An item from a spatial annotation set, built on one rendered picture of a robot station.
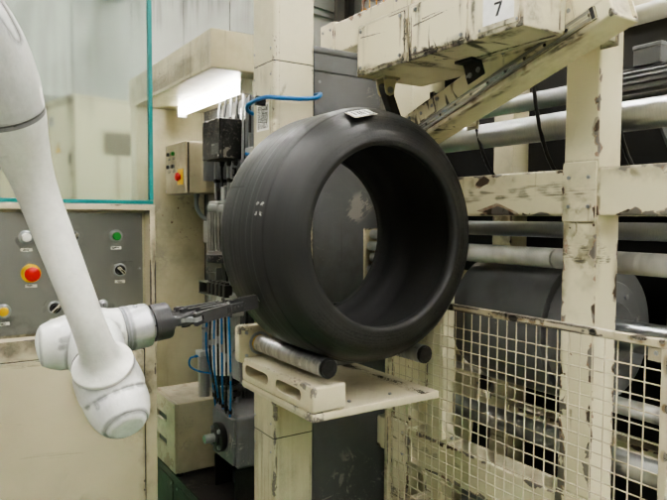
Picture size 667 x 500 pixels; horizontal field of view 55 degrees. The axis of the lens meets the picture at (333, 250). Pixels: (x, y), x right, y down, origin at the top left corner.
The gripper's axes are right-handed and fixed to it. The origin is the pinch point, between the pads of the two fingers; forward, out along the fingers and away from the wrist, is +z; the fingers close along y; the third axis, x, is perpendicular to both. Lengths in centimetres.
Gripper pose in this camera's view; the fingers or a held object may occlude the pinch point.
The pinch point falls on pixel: (242, 304)
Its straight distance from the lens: 140.3
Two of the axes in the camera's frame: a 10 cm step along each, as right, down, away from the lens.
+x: 1.1, 9.9, 1.1
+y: -5.5, -0.4, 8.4
